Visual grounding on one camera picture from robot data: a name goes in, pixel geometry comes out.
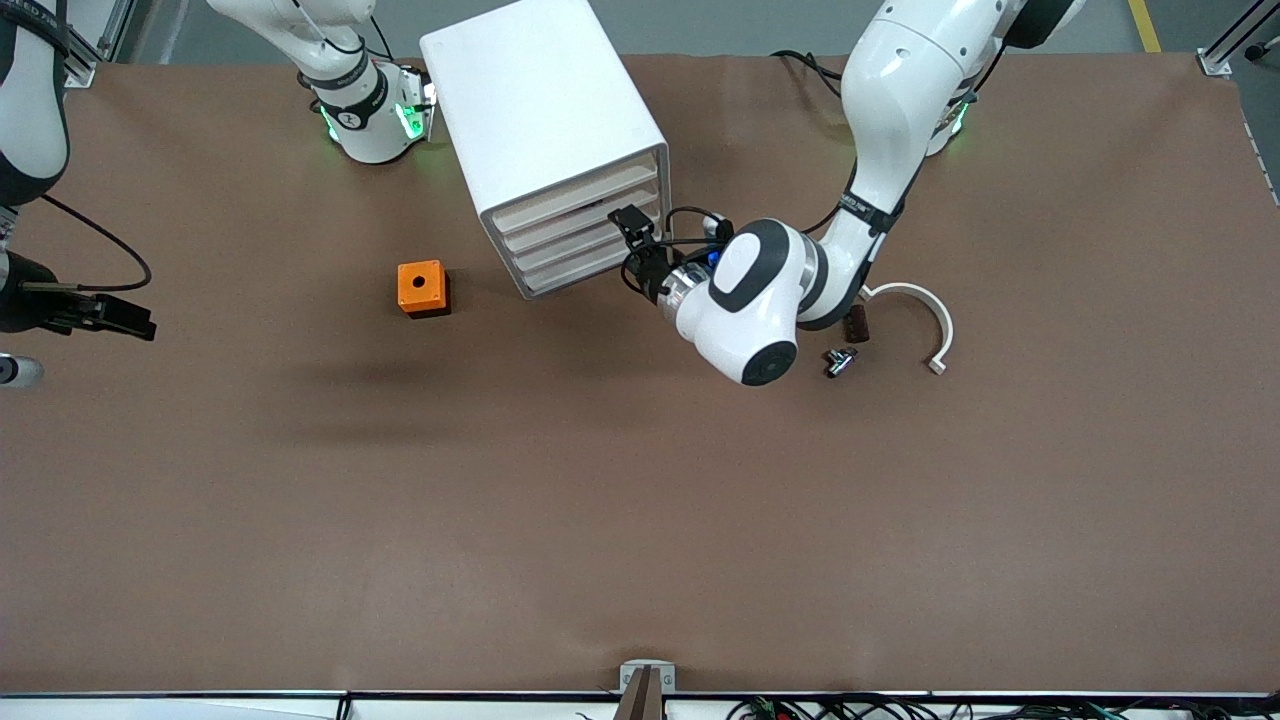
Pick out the brown bar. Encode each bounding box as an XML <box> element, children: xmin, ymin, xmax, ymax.
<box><xmin>613</xmin><ymin>666</ymin><xmax>668</xmax><ymax>720</ymax></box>

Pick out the white table edge rail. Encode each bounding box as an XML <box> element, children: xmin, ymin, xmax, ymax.
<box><xmin>0</xmin><ymin>690</ymin><xmax>1280</xmax><ymax>720</ymax></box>

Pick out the black arm base cable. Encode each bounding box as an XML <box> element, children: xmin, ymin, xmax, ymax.
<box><xmin>770</xmin><ymin>48</ymin><xmax>847</xmax><ymax>101</ymax></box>

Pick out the white curved plastic arc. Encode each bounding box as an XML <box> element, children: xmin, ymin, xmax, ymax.
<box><xmin>857</xmin><ymin>282</ymin><xmax>955</xmax><ymax>376</ymax></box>

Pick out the brown table cover mat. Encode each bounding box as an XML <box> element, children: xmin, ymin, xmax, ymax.
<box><xmin>0</xmin><ymin>48</ymin><xmax>1280</xmax><ymax>696</ymax></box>

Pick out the tangled cable bundle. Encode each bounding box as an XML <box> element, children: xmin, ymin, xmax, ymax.
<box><xmin>725</xmin><ymin>693</ymin><xmax>1280</xmax><ymax>720</ymax></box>

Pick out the orange box with hole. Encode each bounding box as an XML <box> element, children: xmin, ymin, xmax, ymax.
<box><xmin>397</xmin><ymin>260</ymin><xmax>452</xmax><ymax>319</ymax></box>

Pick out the aluminium frame post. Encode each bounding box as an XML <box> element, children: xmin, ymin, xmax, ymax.
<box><xmin>1197</xmin><ymin>0</ymin><xmax>1280</xmax><ymax>79</ymax></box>
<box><xmin>58</xmin><ymin>0</ymin><xmax>136</xmax><ymax>89</ymax></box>

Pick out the grey metal bracket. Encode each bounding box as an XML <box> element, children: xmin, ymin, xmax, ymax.
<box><xmin>619</xmin><ymin>660</ymin><xmax>677</xmax><ymax>694</ymax></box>

